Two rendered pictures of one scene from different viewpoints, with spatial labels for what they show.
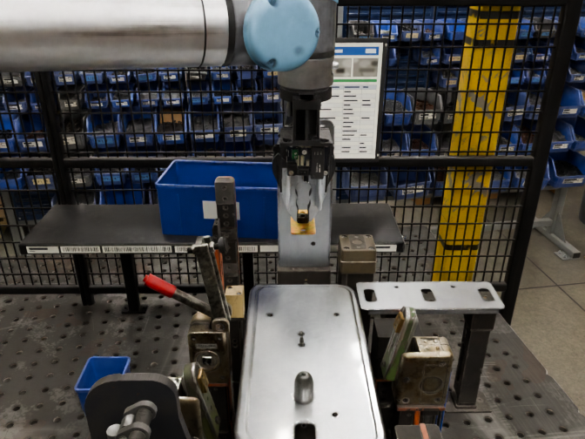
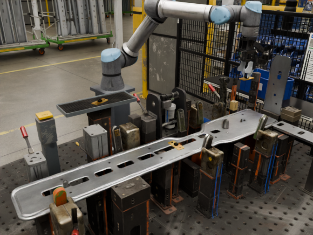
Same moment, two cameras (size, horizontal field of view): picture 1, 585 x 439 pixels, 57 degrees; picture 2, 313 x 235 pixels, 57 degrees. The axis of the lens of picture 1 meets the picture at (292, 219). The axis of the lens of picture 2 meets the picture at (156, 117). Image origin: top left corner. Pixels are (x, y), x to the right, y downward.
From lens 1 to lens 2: 1.04 m
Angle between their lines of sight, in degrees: 49
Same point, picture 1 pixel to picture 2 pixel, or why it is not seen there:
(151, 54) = (194, 17)
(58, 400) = not seen: hidden behind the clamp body
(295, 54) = (218, 20)
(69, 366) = not seen: hidden behind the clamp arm
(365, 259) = (289, 114)
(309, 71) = (246, 30)
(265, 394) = (217, 123)
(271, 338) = (235, 117)
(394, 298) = (287, 128)
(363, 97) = not seen: outside the picture
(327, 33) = (252, 20)
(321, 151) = (244, 53)
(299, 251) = (270, 105)
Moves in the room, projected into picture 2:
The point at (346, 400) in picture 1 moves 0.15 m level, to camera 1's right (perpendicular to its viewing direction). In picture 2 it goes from (234, 132) to (258, 144)
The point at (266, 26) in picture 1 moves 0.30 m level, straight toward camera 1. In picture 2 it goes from (213, 14) to (159, 17)
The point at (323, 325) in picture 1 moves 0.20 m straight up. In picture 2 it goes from (253, 122) to (259, 87)
